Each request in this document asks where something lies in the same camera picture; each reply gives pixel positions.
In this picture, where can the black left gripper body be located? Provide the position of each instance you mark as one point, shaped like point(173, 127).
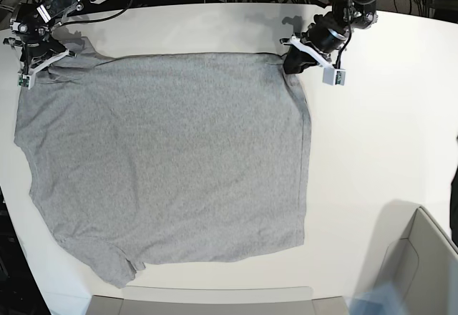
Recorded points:
point(325, 34)

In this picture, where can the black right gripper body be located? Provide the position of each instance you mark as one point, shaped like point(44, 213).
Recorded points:
point(33, 25)

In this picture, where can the grey T-shirt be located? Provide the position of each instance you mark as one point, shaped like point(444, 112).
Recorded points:
point(164, 159)

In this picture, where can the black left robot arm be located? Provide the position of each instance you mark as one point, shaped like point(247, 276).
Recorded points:
point(357, 14)

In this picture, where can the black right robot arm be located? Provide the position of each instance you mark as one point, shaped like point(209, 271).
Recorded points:
point(60, 10)

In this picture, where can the grey cardboard box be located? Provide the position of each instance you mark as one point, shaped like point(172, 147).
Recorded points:
point(422, 270)

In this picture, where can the blue transparent bag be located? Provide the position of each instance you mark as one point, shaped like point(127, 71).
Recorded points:
point(384, 299)

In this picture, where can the grey plastic tray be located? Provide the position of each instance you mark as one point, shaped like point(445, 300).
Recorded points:
point(143, 300)

